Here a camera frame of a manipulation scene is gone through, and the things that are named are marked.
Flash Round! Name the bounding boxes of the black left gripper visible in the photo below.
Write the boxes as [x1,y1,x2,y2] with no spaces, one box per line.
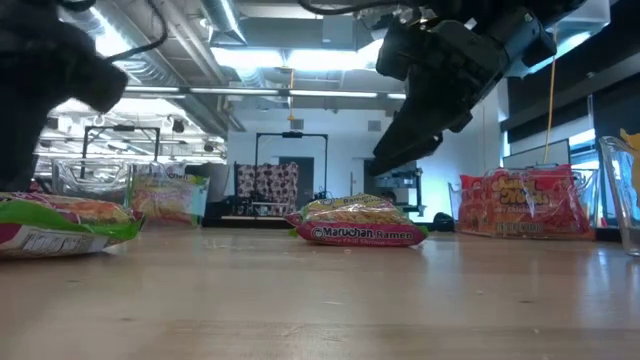
[0,0,129,194]

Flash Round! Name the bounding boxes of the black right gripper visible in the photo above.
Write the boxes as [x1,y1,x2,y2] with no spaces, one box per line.
[368,17,506,177]

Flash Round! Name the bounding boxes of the orange chicken noodle pack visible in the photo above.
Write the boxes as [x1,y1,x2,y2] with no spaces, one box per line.
[457,164,594,241]

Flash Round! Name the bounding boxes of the black equipment cart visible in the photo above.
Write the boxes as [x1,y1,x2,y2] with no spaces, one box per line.
[363,158,425,217]

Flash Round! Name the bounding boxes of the clear plastic bin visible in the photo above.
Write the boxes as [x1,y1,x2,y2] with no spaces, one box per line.
[49,157,211,230]
[598,134,640,257]
[446,163,601,242]

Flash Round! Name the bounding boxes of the black round object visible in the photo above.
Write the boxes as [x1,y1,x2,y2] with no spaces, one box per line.
[432,211,455,233]

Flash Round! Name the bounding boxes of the dark door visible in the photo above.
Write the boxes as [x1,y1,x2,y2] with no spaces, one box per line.
[278,155,315,196]

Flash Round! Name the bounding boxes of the grey display panel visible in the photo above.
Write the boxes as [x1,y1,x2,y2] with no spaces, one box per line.
[502,138,571,170]

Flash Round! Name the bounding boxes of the patterned fabric panel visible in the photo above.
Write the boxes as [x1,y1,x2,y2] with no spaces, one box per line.
[234,161,300,205]

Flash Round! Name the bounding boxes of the long linear ceiling light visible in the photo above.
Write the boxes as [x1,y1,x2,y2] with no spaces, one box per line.
[124,85,407,100]

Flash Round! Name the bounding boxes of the black gantry frame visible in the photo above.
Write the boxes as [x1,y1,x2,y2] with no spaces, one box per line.
[254,132,330,166]
[82,125,161,159]

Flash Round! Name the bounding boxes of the yellow extension cord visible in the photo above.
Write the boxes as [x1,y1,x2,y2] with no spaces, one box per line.
[543,24,562,165]

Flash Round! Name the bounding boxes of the silver ventilation duct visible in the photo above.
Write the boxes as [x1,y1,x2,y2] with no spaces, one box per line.
[94,0,249,134]

